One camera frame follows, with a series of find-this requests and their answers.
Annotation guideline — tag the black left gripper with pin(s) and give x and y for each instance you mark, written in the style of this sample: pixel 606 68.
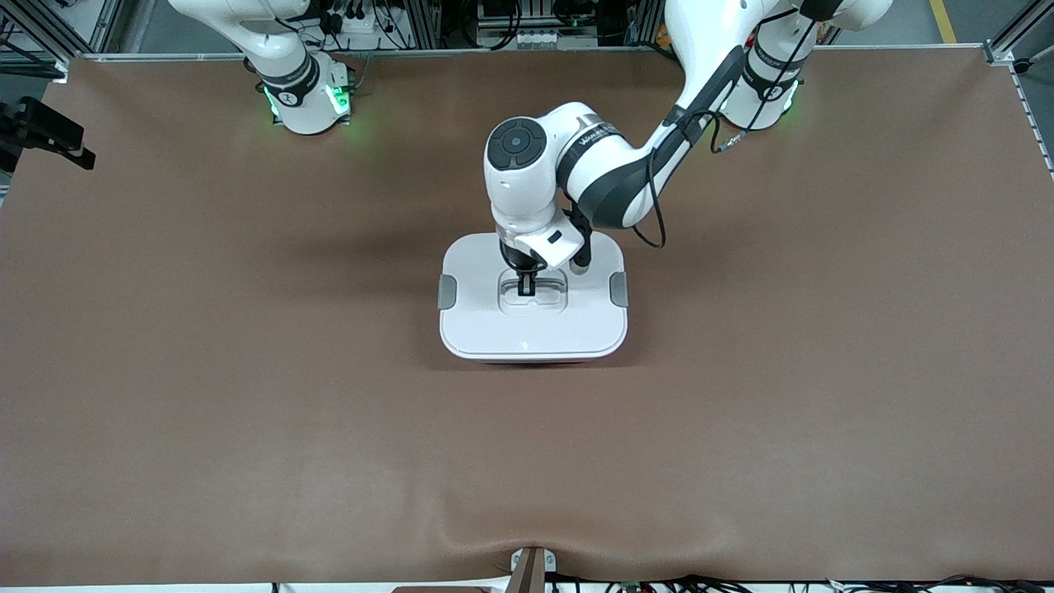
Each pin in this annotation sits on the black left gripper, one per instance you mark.
pixel 520 263

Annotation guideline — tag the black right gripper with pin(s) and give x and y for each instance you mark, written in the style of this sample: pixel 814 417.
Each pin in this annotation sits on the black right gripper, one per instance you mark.
pixel 33 128

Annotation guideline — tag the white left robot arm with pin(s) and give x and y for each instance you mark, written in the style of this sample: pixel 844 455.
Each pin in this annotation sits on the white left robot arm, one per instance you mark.
pixel 601 161

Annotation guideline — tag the pink plastic box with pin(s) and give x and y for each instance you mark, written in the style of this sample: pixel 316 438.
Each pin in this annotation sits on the pink plastic box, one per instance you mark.
pixel 535 361

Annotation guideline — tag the brown table mat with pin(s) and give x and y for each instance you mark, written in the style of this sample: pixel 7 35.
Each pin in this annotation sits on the brown table mat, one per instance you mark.
pixel 527 461

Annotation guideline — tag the white connector strip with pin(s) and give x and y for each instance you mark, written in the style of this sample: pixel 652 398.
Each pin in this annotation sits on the white connector strip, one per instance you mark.
pixel 543 39

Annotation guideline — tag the white power strip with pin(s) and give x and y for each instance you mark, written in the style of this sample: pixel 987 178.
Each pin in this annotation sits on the white power strip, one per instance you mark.
pixel 362 33

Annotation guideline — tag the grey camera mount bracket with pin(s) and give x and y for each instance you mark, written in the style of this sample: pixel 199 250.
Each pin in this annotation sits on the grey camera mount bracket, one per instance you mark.
pixel 531 572

